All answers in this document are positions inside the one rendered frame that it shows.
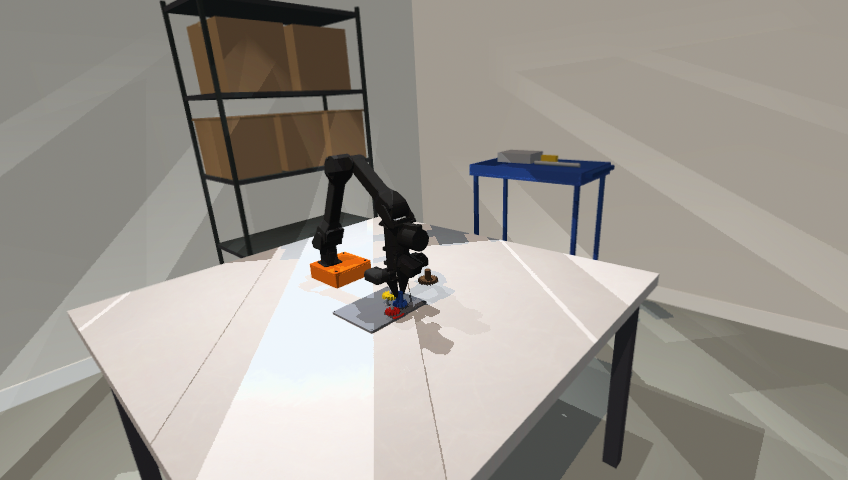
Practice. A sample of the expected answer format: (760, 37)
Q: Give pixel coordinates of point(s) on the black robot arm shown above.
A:
(389, 205)

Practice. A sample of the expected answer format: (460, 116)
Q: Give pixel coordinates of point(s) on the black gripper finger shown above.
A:
(403, 281)
(393, 285)

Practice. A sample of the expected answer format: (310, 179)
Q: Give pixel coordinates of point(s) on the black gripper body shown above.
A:
(378, 275)

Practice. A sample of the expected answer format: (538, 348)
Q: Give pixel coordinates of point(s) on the brown gear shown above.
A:
(428, 278)

